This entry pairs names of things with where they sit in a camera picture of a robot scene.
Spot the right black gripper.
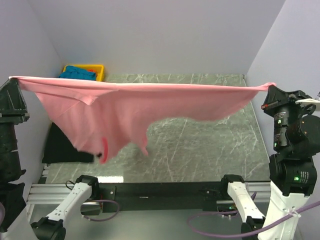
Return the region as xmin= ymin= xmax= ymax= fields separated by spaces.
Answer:
xmin=261 ymin=82 xmax=315 ymax=147

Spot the pink t shirt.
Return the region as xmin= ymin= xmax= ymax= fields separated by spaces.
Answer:
xmin=17 ymin=76 xmax=271 ymax=164

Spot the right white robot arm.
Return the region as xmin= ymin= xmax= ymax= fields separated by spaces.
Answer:
xmin=219 ymin=86 xmax=320 ymax=240

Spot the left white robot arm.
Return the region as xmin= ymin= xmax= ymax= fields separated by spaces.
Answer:
xmin=0 ymin=78 xmax=100 ymax=240

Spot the teal t shirt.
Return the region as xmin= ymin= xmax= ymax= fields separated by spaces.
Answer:
xmin=59 ymin=65 xmax=97 ymax=81

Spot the folded black t shirt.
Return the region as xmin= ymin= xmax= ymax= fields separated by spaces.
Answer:
xmin=42 ymin=122 xmax=94 ymax=164

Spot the orange t shirt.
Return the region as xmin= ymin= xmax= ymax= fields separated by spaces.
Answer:
xmin=87 ymin=69 xmax=98 ymax=75

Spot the yellow plastic bin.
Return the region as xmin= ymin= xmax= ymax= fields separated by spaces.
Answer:
xmin=62 ymin=64 xmax=105 ymax=82

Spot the black base beam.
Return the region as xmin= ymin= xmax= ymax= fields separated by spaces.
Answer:
xmin=88 ymin=181 xmax=232 ymax=211

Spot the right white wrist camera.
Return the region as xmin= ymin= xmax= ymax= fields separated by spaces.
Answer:
xmin=295 ymin=92 xmax=320 ymax=106

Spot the aluminium rail frame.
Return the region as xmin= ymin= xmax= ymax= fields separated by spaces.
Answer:
xmin=27 ymin=174 xmax=270 ymax=210

